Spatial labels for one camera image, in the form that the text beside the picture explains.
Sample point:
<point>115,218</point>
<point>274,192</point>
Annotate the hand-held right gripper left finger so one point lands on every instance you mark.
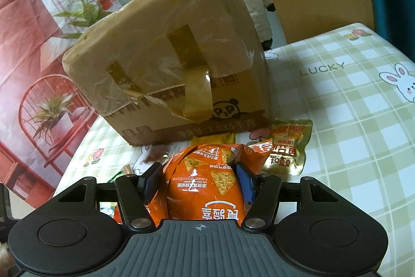
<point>151,181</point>

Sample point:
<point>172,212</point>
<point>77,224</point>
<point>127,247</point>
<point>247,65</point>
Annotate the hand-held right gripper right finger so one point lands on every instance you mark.
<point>244,183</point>

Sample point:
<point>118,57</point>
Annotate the orange snack packet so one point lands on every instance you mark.
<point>202,186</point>

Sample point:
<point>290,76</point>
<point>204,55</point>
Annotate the brown cardboard box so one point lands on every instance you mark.
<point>181,46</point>

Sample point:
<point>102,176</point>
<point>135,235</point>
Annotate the yellow snack packet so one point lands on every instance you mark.
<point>214,138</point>

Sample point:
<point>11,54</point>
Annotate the gold snack packet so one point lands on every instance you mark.
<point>288,147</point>

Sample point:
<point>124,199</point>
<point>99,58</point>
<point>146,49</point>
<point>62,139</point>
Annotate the green checked tablecloth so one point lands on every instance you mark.
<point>340,108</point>

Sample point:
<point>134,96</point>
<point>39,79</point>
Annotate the red printed wall cloth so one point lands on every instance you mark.
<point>32,53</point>

